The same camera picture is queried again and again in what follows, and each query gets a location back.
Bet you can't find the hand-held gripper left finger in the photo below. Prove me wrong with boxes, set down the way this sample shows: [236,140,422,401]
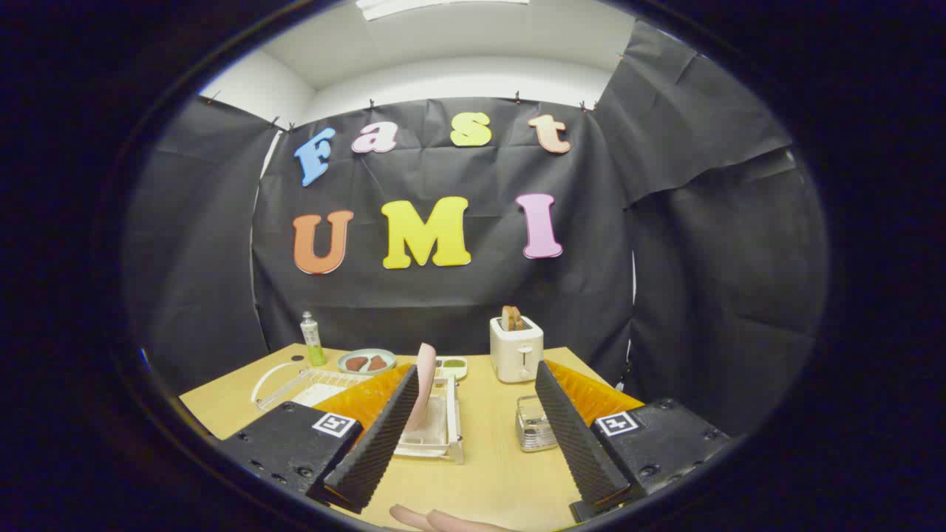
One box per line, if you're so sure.
[218,362,422,514]

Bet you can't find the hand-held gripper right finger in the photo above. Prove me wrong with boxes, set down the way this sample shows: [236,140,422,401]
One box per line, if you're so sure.
[534,360,732,524]

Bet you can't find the metal wire basket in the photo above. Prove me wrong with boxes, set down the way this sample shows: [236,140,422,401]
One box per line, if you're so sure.
[515,395,559,453]

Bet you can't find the pink plate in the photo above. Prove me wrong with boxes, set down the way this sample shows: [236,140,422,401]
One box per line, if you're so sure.
[405,343,438,433]

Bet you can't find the white wire dish rack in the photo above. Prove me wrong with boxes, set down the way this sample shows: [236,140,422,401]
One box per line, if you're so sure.
[250,361,465,465]

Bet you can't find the pale green plate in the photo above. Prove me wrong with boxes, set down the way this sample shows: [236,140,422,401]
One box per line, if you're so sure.
[338,348,397,375]

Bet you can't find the white toaster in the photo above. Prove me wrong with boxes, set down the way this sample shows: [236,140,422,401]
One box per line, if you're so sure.
[489,316,545,383]

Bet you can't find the clear bottle with green liquid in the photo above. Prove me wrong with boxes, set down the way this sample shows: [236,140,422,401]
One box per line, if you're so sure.
[300,311,327,367]

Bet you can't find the black backdrop cloth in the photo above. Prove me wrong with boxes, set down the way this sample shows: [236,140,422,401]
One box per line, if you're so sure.
[122,18,828,437]

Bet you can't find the ceiling light panel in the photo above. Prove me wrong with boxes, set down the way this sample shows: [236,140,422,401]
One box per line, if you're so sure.
[355,0,531,21]

